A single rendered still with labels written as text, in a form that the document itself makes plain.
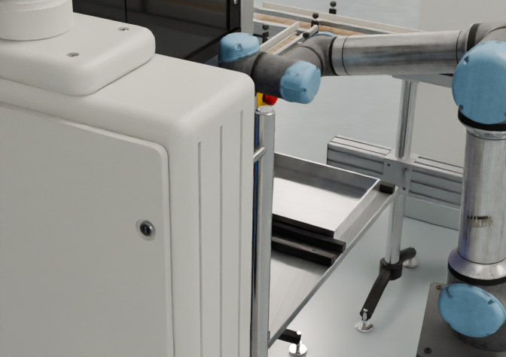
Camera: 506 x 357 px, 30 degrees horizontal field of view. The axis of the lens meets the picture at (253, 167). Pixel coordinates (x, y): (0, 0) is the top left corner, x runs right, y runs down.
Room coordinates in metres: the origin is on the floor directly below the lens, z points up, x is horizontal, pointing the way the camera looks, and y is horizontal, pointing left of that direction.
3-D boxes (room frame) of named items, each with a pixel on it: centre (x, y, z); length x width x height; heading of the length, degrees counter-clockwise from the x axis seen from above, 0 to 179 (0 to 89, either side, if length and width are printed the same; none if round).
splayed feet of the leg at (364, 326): (2.73, -0.48, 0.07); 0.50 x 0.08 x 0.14; 152
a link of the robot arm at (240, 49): (1.64, 0.03, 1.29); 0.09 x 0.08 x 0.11; 62
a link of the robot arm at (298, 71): (1.61, -0.07, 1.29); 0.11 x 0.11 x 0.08; 62
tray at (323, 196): (1.87, -0.08, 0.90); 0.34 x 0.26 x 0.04; 62
